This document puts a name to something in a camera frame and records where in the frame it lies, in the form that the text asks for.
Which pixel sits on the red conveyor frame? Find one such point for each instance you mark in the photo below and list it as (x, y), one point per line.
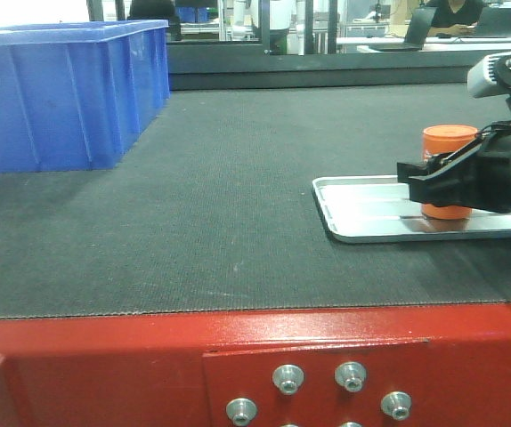
(183, 369)

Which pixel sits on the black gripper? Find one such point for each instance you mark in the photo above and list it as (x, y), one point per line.
(462, 165)

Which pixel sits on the black frame rail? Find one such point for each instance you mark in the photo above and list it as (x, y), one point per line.
(246, 66)

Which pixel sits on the white desk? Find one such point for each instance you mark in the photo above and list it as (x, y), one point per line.
(432, 44)

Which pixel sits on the black laptop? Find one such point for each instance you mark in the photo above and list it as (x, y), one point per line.
(415, 37)
(493, 22)

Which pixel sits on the blue crate on conveyor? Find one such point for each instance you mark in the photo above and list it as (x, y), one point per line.
(77, 96)

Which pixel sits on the person in black shirt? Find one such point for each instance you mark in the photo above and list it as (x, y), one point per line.
(455, 17)

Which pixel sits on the silver metal tray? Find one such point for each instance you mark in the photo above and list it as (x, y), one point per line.
(377, 209)

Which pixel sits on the dark grey conveyor belt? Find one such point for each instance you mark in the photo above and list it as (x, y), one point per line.
(212, 209)

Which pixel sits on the silver bolt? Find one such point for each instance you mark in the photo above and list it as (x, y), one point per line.
(396, 405)
(241, 411)
(351, 376)
(288, 378)

